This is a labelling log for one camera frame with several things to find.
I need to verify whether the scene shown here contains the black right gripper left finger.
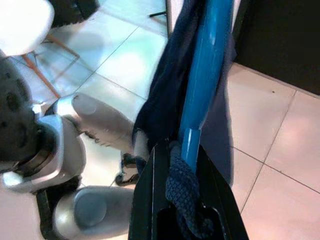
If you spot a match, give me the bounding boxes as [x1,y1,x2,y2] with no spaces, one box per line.
[129,140,177,240]

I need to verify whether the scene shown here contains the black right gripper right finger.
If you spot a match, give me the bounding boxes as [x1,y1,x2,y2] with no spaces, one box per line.
[197,145,251,240]

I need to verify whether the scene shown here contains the navy blue garment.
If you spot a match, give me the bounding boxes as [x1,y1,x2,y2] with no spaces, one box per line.
[131,0,238,240]

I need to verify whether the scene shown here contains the blue plastic clothes hanger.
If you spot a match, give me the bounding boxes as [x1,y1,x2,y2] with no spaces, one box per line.
[178,0,236,171]

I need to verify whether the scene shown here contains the black robot foot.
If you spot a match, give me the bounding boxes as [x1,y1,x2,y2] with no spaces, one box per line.
[115,152,141,186]

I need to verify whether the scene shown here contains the silver robot leg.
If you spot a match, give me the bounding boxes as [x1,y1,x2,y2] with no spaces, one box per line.
[53,94,137,151]
[53,186,137,237]

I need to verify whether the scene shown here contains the grey metal rack pole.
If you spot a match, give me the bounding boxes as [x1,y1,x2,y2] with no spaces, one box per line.
[149,0,174,36]

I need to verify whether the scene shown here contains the white plastic chair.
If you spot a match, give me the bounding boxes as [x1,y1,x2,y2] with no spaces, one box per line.
[0,0,79,100]

